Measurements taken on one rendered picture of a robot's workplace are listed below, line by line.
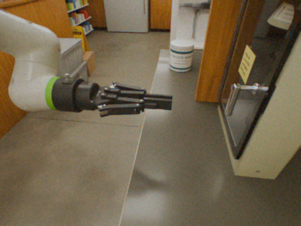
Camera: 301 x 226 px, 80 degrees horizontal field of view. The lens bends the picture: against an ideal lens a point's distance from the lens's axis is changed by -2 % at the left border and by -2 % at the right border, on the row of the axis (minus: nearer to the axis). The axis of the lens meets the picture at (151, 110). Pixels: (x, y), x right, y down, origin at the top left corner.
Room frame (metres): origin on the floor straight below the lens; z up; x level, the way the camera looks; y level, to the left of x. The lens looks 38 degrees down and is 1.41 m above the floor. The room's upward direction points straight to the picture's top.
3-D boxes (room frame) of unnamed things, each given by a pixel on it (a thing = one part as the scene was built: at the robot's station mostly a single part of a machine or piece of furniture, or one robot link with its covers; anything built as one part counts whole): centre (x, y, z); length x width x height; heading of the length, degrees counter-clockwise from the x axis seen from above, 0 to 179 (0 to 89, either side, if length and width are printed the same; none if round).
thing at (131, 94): (0.41, 0.07, 1.14); 0.11 x 0.01 x 0.04; 87
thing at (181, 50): (1.03, -0.17, 1.02); 0.13 x 0.13 x 0.15
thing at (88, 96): (0.40, 0.14, 1.14); 0.09 x 0.08 x 0.07; 83
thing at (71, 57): (2.31, 1.19, 0.49); 0.60 x 0.42 x 0.33; 173
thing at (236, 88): (0.36, -0.21, 1.17); 0.05 x 0.03 x 0.10; 83
